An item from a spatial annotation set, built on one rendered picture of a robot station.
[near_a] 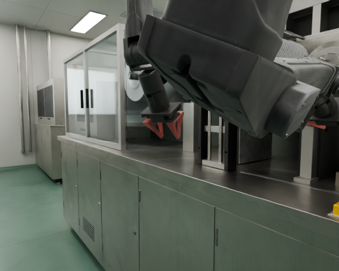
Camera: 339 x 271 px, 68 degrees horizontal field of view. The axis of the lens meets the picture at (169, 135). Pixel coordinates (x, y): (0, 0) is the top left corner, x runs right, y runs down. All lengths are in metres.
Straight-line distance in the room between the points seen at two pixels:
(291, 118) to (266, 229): 0.56
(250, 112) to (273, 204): 0.53
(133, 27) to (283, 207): 0.55
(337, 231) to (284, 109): 0.45
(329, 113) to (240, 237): 0.41
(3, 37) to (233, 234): 5.66
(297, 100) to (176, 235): 0.89
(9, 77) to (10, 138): 1.20
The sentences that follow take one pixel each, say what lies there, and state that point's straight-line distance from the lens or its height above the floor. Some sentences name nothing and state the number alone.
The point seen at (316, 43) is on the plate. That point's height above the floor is 1.41.
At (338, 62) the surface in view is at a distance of 0.88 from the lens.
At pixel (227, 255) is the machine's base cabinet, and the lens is 0.87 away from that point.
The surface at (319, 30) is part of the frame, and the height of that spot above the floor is 1.46.
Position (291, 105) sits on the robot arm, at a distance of 0.20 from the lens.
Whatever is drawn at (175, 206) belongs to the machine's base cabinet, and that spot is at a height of 0.75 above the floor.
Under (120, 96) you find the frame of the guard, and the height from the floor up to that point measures 1.21.
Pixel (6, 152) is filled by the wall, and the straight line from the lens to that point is 5.89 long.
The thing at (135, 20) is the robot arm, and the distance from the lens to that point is 0.65.
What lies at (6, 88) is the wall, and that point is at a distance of 5.86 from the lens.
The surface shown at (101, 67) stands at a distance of 1.73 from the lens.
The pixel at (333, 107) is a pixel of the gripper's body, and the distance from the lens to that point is 0.70.
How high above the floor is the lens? 1.11
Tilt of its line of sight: 5 degrees down
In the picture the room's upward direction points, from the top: straight up
